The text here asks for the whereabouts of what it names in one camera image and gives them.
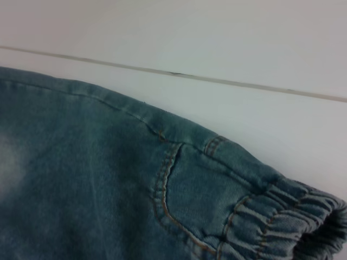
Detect blue denim shorts with print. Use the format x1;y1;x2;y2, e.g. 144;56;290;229
0;66;347;260

